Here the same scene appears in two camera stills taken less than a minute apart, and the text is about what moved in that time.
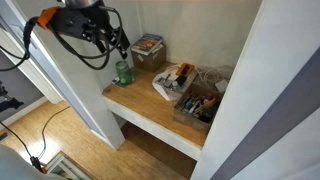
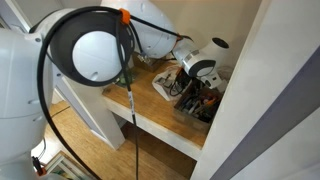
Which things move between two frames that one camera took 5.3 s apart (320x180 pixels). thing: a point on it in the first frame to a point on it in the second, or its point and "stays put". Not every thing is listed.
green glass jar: (124, 71) stays put
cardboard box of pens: (197, 108) stays put
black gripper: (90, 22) to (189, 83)
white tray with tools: (171, 84) stays put
